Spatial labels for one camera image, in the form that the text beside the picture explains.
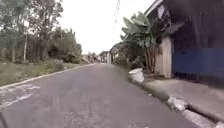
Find distant houses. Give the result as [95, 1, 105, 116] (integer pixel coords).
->
[81, 49, 116, 65]

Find white bucket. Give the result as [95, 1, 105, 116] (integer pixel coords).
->
[128, 67, 146, 84]

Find banana plant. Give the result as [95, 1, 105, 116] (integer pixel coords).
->
[113, 11, 161, 73]

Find grey asphalt road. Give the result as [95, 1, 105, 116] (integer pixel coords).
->
[0, 63, 201, 128]

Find concrete slab kerb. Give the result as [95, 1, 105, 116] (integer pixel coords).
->
[133, 79, 224, 128]

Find concrete driveway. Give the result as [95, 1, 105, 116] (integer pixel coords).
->
[141, 77, 224, 124]

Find grass verge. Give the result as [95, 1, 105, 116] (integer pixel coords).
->
[0, 59, 88, 88]

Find overhead wires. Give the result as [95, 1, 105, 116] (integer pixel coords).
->
[112, 0, 122, 31]

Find dark building with blue wall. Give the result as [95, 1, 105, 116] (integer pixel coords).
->
[143, 0, 224, 84]

